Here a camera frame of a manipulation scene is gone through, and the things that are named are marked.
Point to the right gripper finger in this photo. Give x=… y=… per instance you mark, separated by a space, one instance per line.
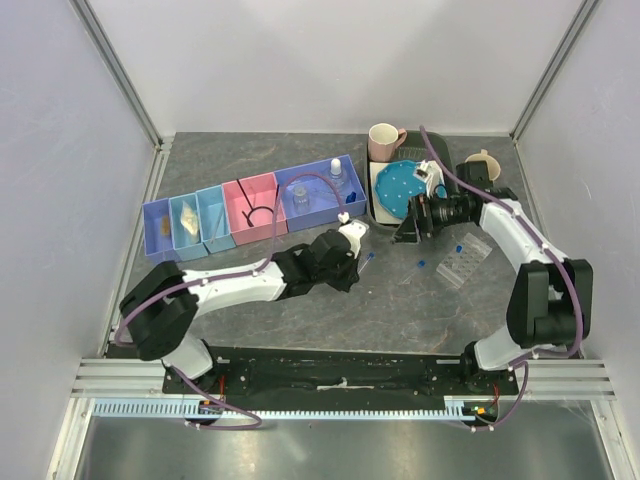
x=417 y=207
x=410 y=229

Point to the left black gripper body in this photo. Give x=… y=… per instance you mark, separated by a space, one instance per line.
x=337 y=277

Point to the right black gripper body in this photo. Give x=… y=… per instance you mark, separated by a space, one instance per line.
x=442 y=212

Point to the clear test tube rack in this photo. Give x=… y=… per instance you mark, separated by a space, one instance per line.
x=458 y=268

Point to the graduated cylinder blue base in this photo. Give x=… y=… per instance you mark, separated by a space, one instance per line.
x=328 y=195

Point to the small glass beaker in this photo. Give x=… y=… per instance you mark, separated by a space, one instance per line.
x=301 y=200

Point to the glass flask white stopper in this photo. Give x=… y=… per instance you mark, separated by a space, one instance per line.
x=337 y=175

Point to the black wire spring clamp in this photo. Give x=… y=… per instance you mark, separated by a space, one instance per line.
x=253 y=208

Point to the glass stirring rod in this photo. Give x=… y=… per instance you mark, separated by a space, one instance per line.
x=216 y=224

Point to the bag of cotton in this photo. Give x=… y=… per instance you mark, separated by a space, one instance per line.
x=189 y=220

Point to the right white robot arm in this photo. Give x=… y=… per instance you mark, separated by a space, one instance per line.
x=549 y=311

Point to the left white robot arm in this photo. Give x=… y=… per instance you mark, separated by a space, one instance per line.
x=158 y=312

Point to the white square plate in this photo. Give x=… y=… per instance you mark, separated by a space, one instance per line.
x=393 y=184

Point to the blue polka dot plate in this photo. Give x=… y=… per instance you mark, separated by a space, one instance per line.
x=395 y=185

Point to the dark green tray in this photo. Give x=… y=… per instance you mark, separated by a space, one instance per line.
x=412 y=149

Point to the large purple bin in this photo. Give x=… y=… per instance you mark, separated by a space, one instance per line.
x=314 y=175

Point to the pink mug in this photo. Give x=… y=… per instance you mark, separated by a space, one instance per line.
x=383 y=141

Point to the cream floral mug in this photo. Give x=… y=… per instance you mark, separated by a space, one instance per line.
x=493 y=166

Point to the pink bin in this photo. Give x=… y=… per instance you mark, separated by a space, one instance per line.
x=262 y=190

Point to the light blue bin right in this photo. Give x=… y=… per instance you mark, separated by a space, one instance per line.
x=208 y=201

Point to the light blue bin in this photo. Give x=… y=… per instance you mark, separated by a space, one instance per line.
x=208 y=201
x=186 y=247

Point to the light blue bin left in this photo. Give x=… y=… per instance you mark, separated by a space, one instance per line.
x=186 y=247

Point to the small purple bin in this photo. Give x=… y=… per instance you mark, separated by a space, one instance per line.
x=158 y=243

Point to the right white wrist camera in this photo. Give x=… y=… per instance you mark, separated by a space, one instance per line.
x=431 y=174

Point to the light blue cable duct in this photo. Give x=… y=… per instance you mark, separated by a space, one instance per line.
x=192 y=409

